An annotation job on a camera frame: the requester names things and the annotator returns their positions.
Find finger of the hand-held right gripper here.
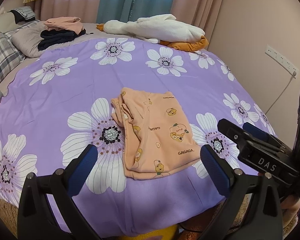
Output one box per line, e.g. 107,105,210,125
242,122,276,142
217,119,253,147

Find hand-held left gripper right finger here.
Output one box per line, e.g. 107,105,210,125
200,144,283,240

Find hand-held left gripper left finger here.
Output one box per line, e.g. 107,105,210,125
17,144,102,240

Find orange cartoon print shirt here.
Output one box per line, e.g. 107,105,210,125
111,87,200,180

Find folded navy clothes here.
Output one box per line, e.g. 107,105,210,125
37,29,87,51

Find folded pink clothes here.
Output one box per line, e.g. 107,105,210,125
44,16,87,35

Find person's right hand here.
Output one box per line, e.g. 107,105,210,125
280,194,300,232

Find purple floral blanket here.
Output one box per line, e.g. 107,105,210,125
0,37,278,238

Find brown fuzzy rug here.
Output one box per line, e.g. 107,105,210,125
0,192,298,240

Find yellow soft object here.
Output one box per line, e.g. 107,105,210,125
117,224,178,240

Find white goose plush toy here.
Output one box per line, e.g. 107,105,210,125
96,14,208,53

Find beige pink curtain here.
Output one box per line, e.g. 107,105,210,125
170,0,227,43

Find grey plaid blanket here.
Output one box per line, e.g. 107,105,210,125
0,31,27,85

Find grey pillow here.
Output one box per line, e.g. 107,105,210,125
11,21,56,58

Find beige pillow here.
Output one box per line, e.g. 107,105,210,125
0,12,18,34

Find white power cable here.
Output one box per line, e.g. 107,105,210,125
266,70,297,113

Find white wall socket strip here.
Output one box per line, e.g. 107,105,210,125
265,44,298,73

